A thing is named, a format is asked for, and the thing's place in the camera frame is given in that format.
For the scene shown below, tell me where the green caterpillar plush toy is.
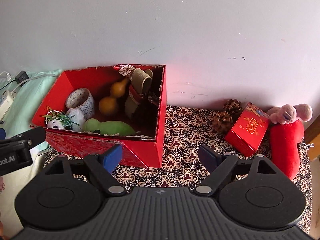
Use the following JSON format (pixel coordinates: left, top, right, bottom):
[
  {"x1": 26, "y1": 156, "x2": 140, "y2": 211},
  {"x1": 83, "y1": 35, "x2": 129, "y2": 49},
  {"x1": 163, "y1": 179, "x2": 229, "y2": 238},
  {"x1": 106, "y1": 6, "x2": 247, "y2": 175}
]
[{"x1": 82, "y1": 118, "x2": 136, "y2": 136}]

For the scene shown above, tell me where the white fluffy panda fan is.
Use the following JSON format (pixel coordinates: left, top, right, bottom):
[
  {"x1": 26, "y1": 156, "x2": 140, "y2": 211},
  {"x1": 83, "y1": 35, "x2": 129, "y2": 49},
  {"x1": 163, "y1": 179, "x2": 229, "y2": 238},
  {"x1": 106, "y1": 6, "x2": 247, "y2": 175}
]
[{"x1": 41, "y1": 106, "x2": 87, "y2": 132}]

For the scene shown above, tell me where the brown gourd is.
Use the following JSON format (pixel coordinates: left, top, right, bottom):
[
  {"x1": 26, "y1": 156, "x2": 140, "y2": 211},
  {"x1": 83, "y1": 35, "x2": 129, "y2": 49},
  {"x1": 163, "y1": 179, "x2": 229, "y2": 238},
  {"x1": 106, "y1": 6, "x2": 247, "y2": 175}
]
[{"x1": 99, "y1": 77, "x2": 130, "y2": 116}]

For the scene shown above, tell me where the large printed tape roll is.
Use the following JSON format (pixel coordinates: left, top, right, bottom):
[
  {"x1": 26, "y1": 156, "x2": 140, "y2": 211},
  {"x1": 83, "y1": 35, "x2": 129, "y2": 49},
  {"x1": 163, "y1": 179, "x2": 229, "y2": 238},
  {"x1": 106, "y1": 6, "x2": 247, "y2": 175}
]
[{"x1": 65, "y1": 88, "x2": 94, "y2": 119}]

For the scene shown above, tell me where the beige scroll ornament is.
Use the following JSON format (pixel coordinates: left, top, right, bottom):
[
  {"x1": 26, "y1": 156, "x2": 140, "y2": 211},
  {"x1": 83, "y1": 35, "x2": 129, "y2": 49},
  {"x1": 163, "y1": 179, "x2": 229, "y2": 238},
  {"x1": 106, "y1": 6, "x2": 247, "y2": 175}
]
[{"x1": 114, "y1": 64, "x2": 153, "y2": 118}]

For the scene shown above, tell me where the small red gift box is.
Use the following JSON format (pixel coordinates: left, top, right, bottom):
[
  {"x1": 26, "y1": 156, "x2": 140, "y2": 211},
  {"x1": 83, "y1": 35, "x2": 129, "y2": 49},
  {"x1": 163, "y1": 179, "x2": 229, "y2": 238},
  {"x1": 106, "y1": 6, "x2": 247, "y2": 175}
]
[{"x1": 225, "y1": 102, "x2": 270, "y2": 157}]

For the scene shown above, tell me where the brown pine cone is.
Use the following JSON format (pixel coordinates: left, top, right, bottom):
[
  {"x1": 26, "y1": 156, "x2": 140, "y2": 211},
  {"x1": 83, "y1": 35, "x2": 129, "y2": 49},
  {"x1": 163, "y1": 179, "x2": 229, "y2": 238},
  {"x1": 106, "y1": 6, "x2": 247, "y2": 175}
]
[
  {"x1": 223, "y1": 99, "x2": 242, "y2": 119},
  {"x1": 212, "y1": 111, "x2": 233, "y2": 134}
]

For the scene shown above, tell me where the white power strip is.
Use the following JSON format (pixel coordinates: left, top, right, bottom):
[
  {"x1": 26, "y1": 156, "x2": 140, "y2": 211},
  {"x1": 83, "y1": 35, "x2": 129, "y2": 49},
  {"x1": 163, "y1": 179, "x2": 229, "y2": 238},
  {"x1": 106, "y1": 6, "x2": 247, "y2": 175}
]
[{"x1": 0, "y1": 90, "x2": 15, "y2": 119}]

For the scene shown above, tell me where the large red cardboard box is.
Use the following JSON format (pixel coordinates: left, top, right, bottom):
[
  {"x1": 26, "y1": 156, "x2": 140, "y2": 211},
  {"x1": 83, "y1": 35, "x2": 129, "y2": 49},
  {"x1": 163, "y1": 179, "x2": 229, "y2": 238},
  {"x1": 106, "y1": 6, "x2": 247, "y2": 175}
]
[{"x1": 31, "y1": 64, "x2": 167, "y2": 167}]

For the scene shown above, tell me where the pale green cloth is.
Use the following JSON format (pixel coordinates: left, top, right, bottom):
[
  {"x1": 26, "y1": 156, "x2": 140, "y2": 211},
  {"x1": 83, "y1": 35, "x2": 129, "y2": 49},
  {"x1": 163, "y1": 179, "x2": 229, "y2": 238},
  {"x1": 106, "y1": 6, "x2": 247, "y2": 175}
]
[{"x1": 1, "y1": 69, "x2": 62, "y2": 138}]

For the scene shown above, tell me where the black power adapter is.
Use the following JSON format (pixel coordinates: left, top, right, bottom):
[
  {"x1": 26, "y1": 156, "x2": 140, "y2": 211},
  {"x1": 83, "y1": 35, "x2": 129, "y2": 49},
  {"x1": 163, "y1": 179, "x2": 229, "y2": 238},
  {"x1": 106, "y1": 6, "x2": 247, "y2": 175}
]
[{"x1": 14, "y1": 71, "x2": 29, "y2": 84}]

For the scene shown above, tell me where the pink plush mouse toy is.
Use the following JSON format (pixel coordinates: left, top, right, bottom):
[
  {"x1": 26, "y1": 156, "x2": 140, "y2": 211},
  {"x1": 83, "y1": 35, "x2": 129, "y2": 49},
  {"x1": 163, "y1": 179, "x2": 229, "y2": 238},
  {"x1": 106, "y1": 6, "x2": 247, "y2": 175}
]
[{"x1": 267, "y1": 103, "x2": 313, "y2": 125}]

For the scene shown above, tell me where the white cable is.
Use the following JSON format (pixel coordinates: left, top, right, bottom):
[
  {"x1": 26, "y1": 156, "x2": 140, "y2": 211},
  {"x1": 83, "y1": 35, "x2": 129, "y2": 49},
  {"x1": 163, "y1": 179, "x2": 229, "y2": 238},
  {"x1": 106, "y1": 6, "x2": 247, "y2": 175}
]
[{"x1": 0, "y1": 71, "x2": 60, "y2": 93}]

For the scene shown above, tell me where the wooden door frame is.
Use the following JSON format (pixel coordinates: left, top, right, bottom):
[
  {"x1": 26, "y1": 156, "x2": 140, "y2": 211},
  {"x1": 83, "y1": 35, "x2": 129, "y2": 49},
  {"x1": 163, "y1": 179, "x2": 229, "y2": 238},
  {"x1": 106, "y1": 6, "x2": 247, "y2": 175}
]
[{"x1": 304, "y1": 117, "x2": 320, "y2": 160}]

